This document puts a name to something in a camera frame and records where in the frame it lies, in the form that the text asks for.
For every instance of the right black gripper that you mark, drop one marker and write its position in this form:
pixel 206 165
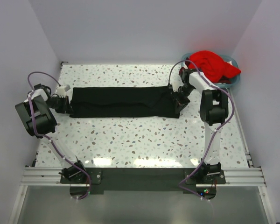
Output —
pixel 180 103

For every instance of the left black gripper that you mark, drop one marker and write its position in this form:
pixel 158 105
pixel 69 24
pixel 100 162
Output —
pixel 66 108

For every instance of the black t shirt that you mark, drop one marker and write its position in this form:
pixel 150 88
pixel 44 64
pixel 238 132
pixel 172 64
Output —
pixel 122 102

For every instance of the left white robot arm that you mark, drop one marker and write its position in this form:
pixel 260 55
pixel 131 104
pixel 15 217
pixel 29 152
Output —
pixel 39 121

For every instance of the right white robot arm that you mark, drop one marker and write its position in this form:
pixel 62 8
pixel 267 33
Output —
pixel 213 113

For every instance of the teal plastic laundry basket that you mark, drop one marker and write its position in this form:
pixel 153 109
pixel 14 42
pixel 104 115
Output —
pixel 227 59

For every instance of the red t shirt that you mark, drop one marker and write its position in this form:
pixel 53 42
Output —
pixel 213 66

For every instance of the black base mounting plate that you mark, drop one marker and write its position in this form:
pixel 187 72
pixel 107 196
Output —
pixel 141 179

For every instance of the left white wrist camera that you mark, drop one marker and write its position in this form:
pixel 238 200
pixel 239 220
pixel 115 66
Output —
pixel 61 91

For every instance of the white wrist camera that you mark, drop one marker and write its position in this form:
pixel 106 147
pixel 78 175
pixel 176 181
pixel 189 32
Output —
pixel 61 91
pixel 174 86

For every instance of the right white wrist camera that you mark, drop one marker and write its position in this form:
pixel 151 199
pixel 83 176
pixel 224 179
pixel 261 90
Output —
pixel 174 86

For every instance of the aluminium extrusion rail frame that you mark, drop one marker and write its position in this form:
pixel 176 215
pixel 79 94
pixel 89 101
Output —
pixel 145 142

